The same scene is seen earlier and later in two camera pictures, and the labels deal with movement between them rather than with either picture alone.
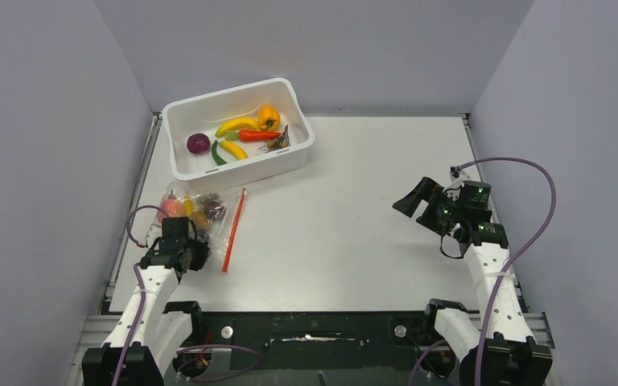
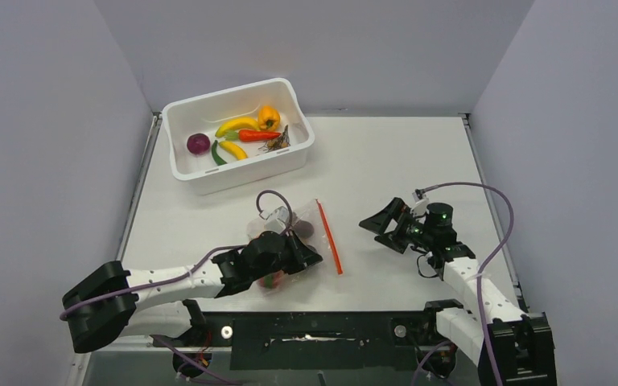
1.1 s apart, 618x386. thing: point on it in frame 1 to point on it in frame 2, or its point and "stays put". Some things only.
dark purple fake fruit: [215, 210] to [303, 228]
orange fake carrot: [249, 136] stays put
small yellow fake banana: [235, 149] stays put
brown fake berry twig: [281, 142] stays put
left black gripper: [201, 259] to [302, 256]
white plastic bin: [206, 112] stays put
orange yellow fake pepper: [269, 118] stays put
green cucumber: [219, 159] stays put
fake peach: [172, 206] to [273, 281]
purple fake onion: [198, 144] stays put
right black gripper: [428, 190] to [401, 214]
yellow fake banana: [236, 124] stays put
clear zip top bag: [216, 215] to [308, 219]
